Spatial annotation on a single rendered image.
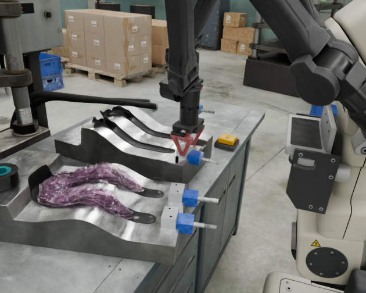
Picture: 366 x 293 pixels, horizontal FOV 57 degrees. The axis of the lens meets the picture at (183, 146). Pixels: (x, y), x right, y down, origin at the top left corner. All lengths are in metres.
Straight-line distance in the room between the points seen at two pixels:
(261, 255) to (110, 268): 1.36
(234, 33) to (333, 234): 7.11
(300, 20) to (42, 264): 0.72
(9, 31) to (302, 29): 1.07
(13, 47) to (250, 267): 1.54
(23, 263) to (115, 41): 4.29
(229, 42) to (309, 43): 7.31
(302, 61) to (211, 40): 7.45
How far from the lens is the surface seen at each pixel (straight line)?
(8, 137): 1.52
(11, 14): 1.39
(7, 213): 0.87
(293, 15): 0.63
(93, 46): 5.28
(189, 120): 0.98
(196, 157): 1.02
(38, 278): 0.82
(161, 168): 1.03
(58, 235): 0.84
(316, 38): 0.65
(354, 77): 0.65
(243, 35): 7.79
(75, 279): 0.80
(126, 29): 4.84
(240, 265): 1.97
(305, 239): 0.97
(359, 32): 0.78
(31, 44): 1.65
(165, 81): 1.00
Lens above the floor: 1.38
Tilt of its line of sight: 26 degrees down
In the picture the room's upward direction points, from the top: 3 degrees clockwise
